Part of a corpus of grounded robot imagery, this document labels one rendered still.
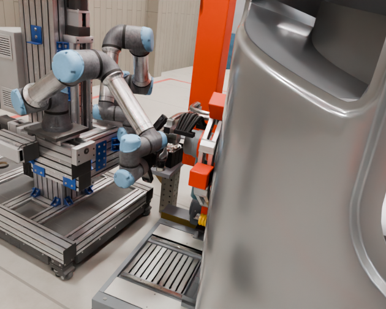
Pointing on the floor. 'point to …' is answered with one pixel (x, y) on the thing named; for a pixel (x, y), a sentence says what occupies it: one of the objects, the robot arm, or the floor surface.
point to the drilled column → (169, 190)
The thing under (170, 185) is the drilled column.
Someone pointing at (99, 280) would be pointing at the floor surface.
